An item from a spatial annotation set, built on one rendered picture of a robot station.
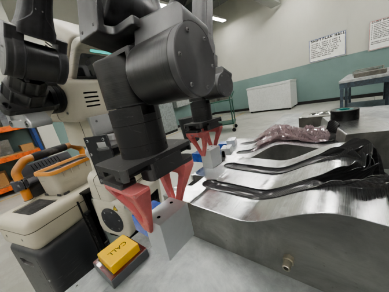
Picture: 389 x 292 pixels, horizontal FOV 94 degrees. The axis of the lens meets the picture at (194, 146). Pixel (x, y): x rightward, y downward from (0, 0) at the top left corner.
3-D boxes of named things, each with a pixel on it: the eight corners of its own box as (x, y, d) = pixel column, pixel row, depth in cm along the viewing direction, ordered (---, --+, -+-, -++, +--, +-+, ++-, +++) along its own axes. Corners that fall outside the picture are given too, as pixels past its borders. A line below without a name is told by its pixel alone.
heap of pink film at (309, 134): (250, 153, 66) (247, 132, 63) (253, 139, 81) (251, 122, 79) (338, 148, 55) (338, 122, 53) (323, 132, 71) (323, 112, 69)
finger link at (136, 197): (193, 215, 25) (178, 150, 22) (151, 255, 20) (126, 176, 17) (160, 203, 29) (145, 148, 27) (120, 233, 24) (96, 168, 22)
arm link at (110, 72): (125, 59, 23) (79, 57, 19) (163, 42, 19) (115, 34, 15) (139, 113, 25) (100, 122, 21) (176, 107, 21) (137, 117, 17)
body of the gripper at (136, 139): (193, 152, 25) (182, 96, 23) (127, 189, 17) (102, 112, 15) (162, 149, 29) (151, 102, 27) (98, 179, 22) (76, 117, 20)
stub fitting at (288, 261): (284, 259, 28) (281, 270, 26) (283, 251, 27) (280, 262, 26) (294, 263, 27) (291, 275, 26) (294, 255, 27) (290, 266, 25)
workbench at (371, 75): (338, 125, 347) (338, 76, 324) (347, 106, 475) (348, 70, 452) (392, 123, 299) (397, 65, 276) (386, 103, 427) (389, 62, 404)
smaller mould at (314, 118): (298, 130, 99) (298, 117, 97) (304, 123, 110) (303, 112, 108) (347, 128, 86) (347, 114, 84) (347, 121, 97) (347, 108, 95)
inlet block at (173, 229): (118, 227, 31) (108, 200, 30) (142, 210, 35) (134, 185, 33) (169, 261, 23) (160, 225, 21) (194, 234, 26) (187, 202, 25)
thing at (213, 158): (180, 164, 61) (177, 149, 59) (190, 159, 64) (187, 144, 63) (212, 168, 52) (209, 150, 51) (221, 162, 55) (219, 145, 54)
